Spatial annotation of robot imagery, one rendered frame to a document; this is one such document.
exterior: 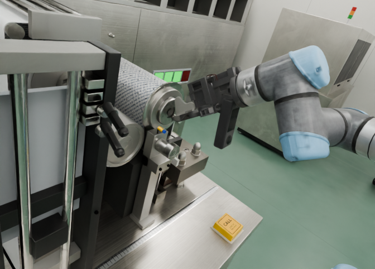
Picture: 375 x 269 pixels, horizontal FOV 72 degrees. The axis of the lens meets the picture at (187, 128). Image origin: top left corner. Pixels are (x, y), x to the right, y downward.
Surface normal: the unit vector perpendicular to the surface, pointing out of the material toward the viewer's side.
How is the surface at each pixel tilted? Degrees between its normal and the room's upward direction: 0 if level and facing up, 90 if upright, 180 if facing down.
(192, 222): 0
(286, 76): 77
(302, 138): 69
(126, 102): 94
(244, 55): 90
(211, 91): 50
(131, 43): 90
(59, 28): 90
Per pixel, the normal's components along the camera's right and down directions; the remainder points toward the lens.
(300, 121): -0.41, -0.11
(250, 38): -0.63, 0.21
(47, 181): 0.74, 0.47
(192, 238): 0.25, -0.86
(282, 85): -0.80, 0.00
